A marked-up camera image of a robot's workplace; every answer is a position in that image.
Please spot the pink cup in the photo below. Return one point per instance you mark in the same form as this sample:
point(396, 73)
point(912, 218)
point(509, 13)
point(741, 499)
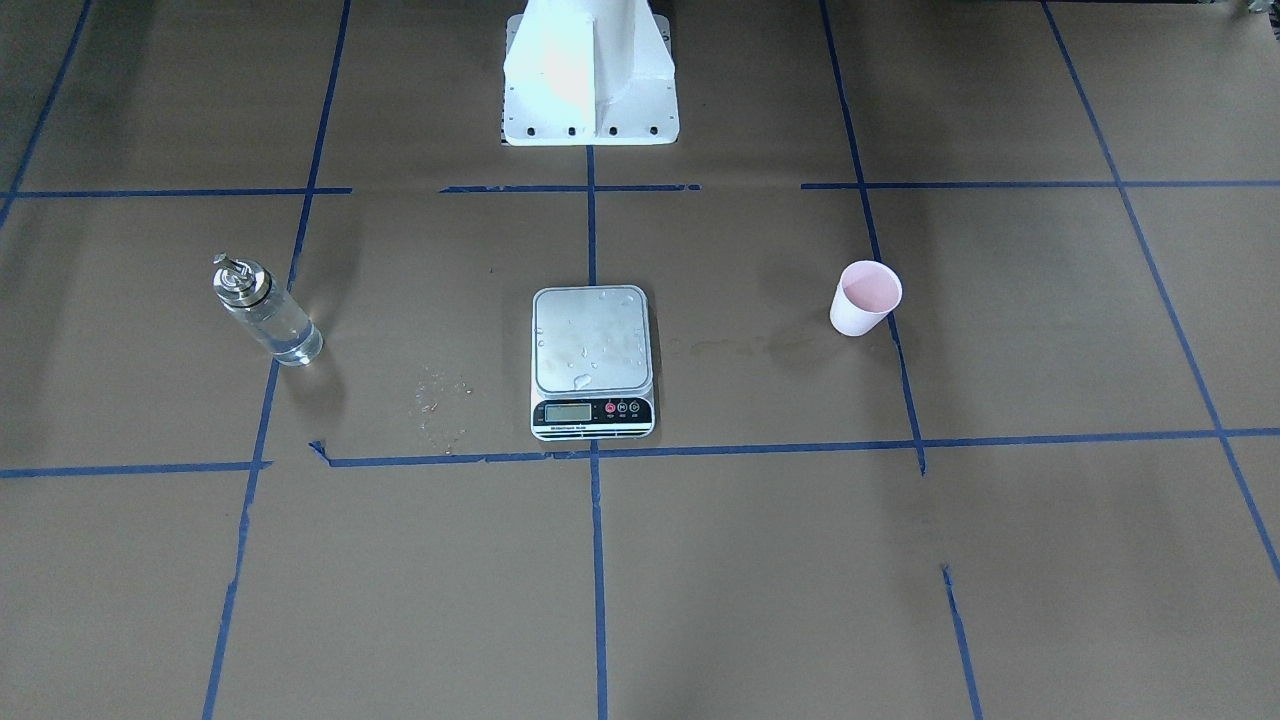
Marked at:
point(866, 292)

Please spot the glass bottle with metal cap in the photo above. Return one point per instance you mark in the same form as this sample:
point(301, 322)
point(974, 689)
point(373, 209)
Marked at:
point(266, 309)

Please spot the digital kitchen scale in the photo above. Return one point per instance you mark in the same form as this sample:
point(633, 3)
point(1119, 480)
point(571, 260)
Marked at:
point(592, 371)

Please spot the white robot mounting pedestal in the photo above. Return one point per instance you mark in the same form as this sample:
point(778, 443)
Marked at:
point(589, 73)

